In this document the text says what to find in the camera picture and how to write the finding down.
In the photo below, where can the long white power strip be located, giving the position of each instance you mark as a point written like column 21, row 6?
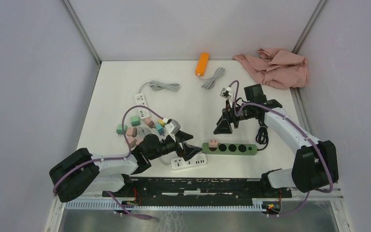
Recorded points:
column 197, row 161

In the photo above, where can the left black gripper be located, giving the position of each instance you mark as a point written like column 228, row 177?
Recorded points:
column 189, row 151

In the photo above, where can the orange power strip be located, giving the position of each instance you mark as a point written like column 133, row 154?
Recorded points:
column 202, row 64

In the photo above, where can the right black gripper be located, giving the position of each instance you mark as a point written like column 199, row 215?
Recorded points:
column 223, row 124

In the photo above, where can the small white power strip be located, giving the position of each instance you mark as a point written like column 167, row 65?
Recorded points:
column 140, row 100

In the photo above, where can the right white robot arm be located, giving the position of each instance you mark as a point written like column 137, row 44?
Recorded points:
column 315, row 163

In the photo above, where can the pink plug from orange strip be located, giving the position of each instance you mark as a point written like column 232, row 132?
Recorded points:
column 131, row 131

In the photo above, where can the beige plug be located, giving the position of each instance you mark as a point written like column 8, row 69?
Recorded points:
column 149, row 122

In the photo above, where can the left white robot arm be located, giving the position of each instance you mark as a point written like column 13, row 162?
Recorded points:
column 82, row 172

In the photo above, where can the teal plug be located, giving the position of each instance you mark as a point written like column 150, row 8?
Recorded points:
column 160, row 129

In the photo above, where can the dark green power strip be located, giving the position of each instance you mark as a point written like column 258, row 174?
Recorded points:
column 230, row 149

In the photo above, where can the green plug from orange strip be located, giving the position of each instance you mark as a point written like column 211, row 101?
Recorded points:
column 121, row 129

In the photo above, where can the pink crumpled cloth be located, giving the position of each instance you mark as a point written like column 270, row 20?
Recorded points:
column 276, row 67

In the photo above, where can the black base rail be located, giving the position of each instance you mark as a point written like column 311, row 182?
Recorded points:
column 164, row 191

